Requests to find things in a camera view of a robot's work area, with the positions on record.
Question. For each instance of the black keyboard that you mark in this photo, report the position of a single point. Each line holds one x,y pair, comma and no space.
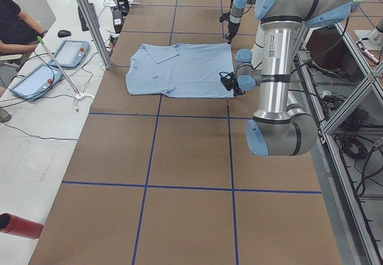
82,19

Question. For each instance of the black computer mouse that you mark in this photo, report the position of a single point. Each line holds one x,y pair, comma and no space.
64,33

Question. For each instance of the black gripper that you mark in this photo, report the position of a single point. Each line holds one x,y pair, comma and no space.
232,27
237,88

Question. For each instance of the teach pendant tablet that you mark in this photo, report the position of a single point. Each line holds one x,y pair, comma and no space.
37,83
70,53

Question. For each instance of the near teach pendant tablet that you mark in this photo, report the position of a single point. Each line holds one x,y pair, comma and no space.
37,83

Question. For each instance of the light blue t-shirt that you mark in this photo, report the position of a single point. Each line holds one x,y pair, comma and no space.
180,70

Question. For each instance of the aluminium frame post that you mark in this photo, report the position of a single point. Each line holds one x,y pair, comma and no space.
90,19

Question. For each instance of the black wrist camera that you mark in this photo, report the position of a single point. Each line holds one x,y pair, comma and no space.
225,17
228,80

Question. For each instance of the red bottle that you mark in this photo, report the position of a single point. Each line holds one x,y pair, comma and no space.
18,226

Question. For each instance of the metal grabber stick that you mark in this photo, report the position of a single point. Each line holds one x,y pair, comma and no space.
78,95

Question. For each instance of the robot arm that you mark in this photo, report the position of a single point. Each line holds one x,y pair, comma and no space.
234,17
280,126

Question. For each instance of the seated person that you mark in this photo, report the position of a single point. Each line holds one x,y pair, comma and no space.
19,31

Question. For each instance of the far teach pendant tablet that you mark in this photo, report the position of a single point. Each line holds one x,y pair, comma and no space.
70,53

